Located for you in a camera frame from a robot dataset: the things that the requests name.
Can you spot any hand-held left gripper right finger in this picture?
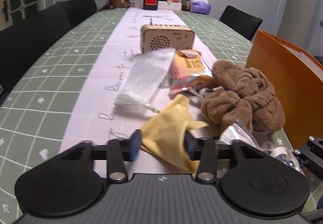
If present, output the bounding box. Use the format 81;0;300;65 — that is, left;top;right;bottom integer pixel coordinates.
184;131;271;186

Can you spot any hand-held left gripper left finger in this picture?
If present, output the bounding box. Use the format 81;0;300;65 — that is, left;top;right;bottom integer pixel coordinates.
59;130;142;184

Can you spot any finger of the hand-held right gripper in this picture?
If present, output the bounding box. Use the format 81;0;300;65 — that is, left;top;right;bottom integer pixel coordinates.
293;136;323;182

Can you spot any yellow cloth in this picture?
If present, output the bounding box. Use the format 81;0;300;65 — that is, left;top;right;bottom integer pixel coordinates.
139;94;210;174

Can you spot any white mesh cloth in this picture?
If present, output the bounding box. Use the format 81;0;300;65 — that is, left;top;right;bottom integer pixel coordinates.
115;48;176;115

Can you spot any orange cardboard box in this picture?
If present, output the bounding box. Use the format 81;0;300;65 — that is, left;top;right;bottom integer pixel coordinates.
246;29;323;150

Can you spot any clear plastic bag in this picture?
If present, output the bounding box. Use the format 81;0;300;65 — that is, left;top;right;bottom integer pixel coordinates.
218;118;274;153

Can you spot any brown plush towel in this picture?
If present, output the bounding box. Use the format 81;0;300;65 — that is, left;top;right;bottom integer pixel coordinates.
200;60;286;133

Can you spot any pink snack packet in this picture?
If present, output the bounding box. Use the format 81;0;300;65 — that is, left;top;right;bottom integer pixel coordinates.
169;49;214;95

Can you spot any white printed table runner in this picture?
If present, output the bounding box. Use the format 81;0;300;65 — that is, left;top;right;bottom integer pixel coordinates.
59;8;220;172

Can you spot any wooden radio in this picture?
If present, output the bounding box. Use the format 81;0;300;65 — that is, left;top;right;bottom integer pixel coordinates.
140;19;195;54

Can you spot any purple tissue pack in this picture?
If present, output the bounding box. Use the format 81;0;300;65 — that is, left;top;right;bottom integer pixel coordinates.
190;0;212;14

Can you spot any white box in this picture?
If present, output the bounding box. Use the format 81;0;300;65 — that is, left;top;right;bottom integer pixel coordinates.
158;1;182;11

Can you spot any plain cream door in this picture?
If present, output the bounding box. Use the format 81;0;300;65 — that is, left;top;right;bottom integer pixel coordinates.
278;0;317;46

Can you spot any dark lever door handle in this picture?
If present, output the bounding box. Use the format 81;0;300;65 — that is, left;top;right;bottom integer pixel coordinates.
2;0;9;22

